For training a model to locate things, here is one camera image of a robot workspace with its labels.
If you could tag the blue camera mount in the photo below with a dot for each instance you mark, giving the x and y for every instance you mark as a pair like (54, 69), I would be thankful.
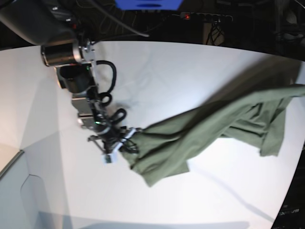
(148, 4)

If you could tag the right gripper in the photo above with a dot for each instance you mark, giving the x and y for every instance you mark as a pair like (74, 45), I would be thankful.
(116, 140)

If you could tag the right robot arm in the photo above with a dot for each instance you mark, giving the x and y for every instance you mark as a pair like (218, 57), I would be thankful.
(90, 81)

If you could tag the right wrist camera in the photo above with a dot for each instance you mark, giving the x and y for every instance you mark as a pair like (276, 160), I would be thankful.
(109, 158)

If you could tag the black power strip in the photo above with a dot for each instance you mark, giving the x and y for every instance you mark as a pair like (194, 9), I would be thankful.
(206, 17)

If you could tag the green t-shirt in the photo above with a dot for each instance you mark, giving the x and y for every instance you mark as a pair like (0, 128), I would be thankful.
(258, 119)

